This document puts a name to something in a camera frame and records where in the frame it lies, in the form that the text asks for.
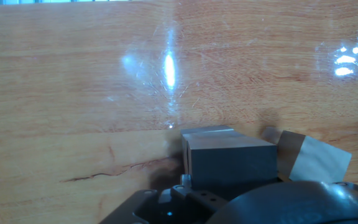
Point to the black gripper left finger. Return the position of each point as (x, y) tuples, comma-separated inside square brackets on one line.
[(204, 197)]

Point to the varnished wooden board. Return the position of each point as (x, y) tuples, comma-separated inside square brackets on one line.
[(73, 77)]

